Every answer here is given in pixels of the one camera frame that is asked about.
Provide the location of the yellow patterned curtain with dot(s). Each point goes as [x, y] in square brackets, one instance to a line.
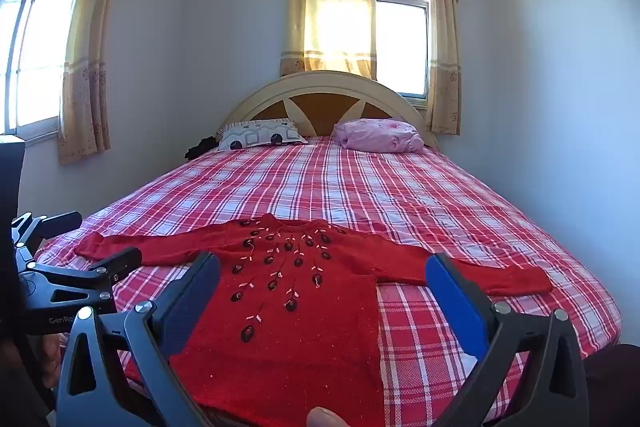
[325, 7]
[85, 82]

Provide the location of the cream wooden headboard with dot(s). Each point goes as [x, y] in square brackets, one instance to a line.
[325, 82]

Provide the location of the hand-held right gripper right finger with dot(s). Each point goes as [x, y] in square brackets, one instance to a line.
[452, 302]

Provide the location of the red plaid bed sheet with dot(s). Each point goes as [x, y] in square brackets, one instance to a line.
[400, 187]

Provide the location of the white framed window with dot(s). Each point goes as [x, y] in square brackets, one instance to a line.
[40, 47]
[400, 47]

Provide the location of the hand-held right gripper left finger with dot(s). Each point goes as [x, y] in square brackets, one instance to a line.
[182, 314]

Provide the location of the person's right hand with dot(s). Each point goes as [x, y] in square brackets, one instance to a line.
[325, 418]

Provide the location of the grey patterned pillow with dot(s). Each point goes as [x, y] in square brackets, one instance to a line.
[260, 134]

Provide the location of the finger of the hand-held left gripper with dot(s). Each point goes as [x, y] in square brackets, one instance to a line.
[47, 223]
[117, 263]

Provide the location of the window with beige curtains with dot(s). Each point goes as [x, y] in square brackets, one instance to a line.
[445, 57]

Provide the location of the red embroidered sweater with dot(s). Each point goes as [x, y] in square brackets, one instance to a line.
[300, 347]

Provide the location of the dark cloth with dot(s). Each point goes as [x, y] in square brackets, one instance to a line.
[612, 382]

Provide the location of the pink pillow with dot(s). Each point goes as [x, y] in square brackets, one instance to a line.
[380, 134]

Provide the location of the black cloth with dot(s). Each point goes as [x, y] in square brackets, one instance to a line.
[200, 149]

